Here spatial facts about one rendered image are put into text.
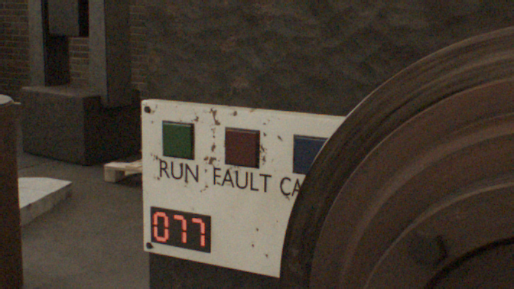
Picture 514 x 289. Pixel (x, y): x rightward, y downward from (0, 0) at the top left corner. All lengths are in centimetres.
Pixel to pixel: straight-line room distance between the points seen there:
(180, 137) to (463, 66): 36
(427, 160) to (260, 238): 30
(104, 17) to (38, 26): 81
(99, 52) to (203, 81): 511
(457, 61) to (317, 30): 23
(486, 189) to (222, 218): 40
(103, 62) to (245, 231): 513
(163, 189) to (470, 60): 42
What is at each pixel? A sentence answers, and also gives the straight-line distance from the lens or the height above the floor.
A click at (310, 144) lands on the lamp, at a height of 121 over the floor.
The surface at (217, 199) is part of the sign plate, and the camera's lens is 82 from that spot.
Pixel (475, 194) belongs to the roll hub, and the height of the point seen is 124.
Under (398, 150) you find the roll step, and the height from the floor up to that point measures 125.
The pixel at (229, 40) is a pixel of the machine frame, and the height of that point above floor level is 131.
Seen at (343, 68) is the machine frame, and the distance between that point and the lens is 76.
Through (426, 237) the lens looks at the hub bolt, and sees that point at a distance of 50.
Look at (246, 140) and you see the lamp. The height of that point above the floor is 121.
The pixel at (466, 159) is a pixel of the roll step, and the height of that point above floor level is 125.
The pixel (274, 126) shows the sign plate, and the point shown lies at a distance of 77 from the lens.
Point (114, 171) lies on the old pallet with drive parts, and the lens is 541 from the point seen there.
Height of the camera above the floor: 136
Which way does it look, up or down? 12 degrees down
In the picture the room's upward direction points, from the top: 1 degrees clockwise
